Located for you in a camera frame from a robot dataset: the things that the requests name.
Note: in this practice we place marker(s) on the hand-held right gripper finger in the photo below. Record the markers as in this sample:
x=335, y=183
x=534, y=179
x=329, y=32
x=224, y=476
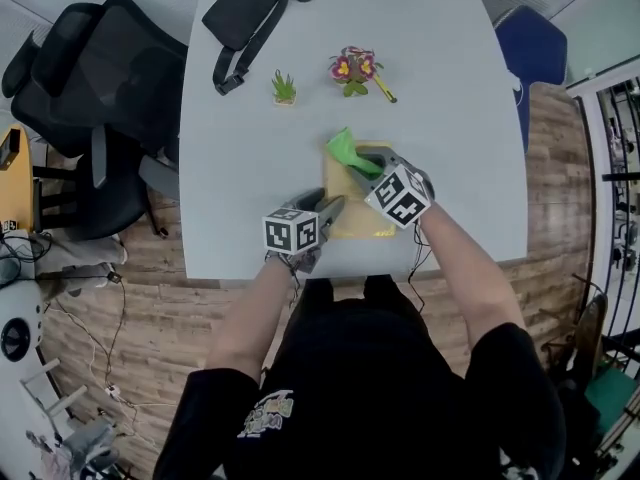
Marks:
x=395, y=160
x=364, y=184

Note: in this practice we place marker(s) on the grey handheld device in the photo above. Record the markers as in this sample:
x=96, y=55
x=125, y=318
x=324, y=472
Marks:
x=90, y=443

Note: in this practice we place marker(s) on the tan wooden cutting board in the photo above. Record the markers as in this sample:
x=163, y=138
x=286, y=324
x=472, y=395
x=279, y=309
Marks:
x=360, y=220

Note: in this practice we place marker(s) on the black mesh office chair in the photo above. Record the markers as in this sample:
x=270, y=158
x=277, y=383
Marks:
x=17, y=68
x=125, y=68

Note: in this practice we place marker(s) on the black sling bag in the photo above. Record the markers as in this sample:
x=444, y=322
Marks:
x=240, y=13

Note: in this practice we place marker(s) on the person's black trousers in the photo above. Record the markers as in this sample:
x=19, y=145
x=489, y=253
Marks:
x=320, y=293

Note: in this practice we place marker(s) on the potted flowering plant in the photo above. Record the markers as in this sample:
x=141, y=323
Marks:
x=352, y=68

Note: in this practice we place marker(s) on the teal green seat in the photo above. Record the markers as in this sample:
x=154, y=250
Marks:
x=612, y=393

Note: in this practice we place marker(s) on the white floor plug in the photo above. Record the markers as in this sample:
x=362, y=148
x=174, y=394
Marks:
x=113, y=391

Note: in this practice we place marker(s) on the small green potted plant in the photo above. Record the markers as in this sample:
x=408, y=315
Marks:
x=284, y=88

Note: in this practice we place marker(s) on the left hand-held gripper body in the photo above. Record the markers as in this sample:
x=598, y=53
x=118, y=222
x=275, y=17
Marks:
x=290, y=233

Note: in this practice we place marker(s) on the blue chair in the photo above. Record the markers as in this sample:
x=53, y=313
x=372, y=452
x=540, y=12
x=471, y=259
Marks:
x=530, y=48

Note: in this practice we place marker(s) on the person's black t-shirt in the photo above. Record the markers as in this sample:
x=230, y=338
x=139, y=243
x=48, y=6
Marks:
x=360, y=398

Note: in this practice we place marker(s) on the black metal shelf rack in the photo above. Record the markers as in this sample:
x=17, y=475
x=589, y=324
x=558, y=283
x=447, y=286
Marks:
x=620, y=175

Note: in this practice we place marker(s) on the white round device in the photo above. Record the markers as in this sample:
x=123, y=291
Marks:
x=22, y=308

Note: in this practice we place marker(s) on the round wooden table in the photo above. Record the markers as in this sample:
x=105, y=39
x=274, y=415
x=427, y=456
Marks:
x=20, y=188

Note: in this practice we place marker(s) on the green cloth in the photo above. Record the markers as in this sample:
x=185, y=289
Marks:
x=342, y=148

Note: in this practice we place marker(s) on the person's right forearm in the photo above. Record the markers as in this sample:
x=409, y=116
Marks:
x=470, y=278

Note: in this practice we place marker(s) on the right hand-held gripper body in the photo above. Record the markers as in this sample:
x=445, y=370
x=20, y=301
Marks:
x=400, y=198

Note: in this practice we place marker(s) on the black power adapter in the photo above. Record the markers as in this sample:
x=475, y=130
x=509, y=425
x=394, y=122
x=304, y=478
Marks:
x=114, y=278

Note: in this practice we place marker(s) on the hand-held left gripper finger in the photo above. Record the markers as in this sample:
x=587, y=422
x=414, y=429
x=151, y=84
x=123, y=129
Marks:
x=302, y=200
x=331, y=213

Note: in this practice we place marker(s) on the yellow utility knife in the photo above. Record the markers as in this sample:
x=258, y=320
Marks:
x=386, y=90

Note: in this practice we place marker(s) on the small black box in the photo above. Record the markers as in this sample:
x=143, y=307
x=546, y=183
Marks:
x=9, y=150

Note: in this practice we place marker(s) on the person's left forearm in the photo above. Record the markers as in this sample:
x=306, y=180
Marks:
x=245, y=328

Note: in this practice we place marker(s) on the white wooden frame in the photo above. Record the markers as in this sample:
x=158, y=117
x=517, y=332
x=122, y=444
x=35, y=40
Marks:
x=40, y=370

